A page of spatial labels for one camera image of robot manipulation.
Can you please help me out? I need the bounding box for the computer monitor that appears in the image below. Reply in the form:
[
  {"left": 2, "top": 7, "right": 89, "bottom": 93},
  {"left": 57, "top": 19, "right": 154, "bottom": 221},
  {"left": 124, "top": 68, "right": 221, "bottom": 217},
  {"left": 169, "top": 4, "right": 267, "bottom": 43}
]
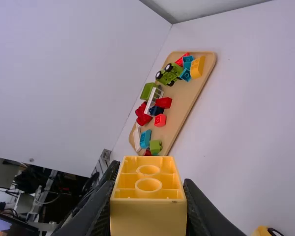
[{"left": 0, "top": 210, "right": 40, "bottom": 236}]

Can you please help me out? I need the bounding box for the white window toy brick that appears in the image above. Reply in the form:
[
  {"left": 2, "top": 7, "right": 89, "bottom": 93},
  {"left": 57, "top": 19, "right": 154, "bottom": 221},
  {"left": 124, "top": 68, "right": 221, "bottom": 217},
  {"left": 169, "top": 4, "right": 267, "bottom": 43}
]
[{"left": 143, "top": 85, "right": 164, "bottom": 115}]

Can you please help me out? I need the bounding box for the yellow toy car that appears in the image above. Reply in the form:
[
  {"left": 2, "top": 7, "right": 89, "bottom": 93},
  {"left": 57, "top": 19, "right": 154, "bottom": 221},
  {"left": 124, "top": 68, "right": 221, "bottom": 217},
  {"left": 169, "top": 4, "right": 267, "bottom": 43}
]
[{"left": 250, "top": 225, "right": 286, "bottom": 236}]

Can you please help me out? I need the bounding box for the dark blue toy brick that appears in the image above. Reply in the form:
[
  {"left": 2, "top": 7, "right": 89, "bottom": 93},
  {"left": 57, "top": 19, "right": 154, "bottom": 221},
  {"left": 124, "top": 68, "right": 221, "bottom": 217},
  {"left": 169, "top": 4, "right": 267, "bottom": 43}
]
[{"left": 148, "top": 106, "right": 164, "bottom": 116}]

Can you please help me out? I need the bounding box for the lime green toy brick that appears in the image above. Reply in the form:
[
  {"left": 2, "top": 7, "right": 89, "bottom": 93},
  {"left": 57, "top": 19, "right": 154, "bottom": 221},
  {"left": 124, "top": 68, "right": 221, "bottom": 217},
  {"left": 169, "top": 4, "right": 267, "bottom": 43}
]
[{"left": 140, "top": 82, "right": 159, "bottom": 101}]

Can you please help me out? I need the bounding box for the green toy car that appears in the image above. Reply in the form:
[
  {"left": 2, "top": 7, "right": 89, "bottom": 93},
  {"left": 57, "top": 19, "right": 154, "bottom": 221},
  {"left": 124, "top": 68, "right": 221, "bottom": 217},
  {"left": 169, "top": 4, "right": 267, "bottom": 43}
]
[{"left": 155, "top": 62, "right": 184, "bottom": 88}]

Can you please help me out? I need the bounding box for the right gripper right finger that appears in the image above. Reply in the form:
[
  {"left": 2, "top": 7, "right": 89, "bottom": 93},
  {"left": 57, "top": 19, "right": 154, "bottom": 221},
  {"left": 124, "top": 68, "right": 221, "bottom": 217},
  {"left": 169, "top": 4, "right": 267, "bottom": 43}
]
[{"left": 183, "top": 178, "right": 247, "bottom": 236}]

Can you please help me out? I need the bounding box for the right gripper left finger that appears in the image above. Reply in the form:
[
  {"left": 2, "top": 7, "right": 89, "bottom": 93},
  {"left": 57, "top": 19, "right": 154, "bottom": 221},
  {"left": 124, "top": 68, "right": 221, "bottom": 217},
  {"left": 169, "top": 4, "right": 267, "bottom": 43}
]
[{"left": 51, "top": 159, "right": 121, "bottom": 236}]

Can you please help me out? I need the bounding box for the light red toy brick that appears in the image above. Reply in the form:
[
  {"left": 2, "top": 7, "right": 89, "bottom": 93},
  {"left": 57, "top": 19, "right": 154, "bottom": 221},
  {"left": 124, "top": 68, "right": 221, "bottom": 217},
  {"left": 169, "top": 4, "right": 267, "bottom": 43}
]
[{"left": 153, "top": 114, "right": 168, "bottom": 128}]

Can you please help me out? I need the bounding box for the tan tray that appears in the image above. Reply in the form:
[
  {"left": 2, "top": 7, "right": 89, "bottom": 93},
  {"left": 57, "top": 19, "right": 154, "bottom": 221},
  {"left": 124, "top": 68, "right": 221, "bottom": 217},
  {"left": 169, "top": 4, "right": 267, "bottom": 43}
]
[{"left": 128, "top": 51, "right": 218, "bottom": 157}]

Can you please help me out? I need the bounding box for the curved yellow toy brick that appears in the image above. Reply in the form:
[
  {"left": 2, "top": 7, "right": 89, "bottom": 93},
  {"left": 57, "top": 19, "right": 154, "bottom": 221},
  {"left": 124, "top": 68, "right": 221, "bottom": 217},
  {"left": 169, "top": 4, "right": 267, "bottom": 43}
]
[{"left": 189, "top": 56, "right": 207, "bottom": 80}]

